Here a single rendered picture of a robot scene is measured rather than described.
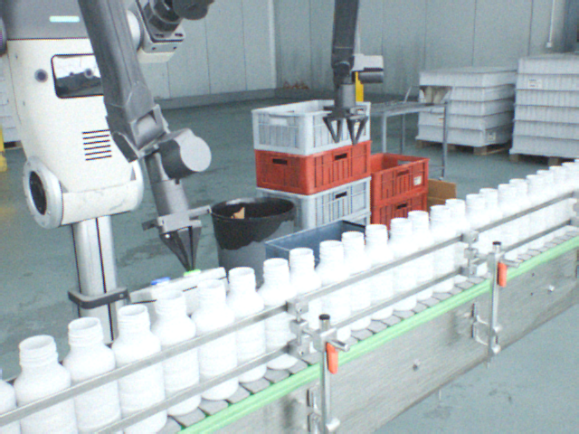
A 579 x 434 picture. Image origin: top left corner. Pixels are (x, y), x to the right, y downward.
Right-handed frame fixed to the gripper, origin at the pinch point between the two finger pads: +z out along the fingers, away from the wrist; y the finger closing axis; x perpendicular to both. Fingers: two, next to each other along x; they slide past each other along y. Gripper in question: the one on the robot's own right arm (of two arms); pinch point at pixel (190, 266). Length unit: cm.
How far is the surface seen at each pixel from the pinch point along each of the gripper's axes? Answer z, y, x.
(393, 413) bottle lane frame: 35.1, 25.3, -11.9
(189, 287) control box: 3.0, -3.4, -4.0
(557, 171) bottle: 3, 91, -18
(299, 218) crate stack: 2, 171, 171
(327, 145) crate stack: -33, 190, 154
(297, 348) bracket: 15.1, 2.7, -19.4
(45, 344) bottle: 2.7, -30.5, -17.1
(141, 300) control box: 2.9, -9.9, -0.1
